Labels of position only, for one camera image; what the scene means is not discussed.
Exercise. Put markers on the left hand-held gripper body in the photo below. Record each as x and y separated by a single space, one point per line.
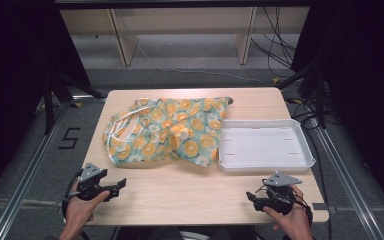
90 180

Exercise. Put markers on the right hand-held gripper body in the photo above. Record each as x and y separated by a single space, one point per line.
280 200

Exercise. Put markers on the white plastic tray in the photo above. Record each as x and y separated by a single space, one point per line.
263 146

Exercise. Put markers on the orange floral cloth bag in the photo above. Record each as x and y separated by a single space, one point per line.
166 133

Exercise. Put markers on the person's right hand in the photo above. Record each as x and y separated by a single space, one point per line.
296 223

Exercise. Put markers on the person's left hand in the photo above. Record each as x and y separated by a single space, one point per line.
78 213

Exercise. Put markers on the grey tag on table edge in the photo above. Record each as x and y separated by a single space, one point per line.
320 206

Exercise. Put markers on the person's dark clothed lap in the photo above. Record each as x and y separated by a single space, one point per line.
166 234

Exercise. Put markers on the yellow tape piece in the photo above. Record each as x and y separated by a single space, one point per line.
275 80
297 101
78 104

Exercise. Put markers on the black metal stand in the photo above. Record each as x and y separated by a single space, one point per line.
320 100
49 103

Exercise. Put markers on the light wooden shelf unit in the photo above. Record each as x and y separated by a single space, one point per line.
126 40

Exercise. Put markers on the metal floor rail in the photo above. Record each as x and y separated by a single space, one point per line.
23 186
346 180

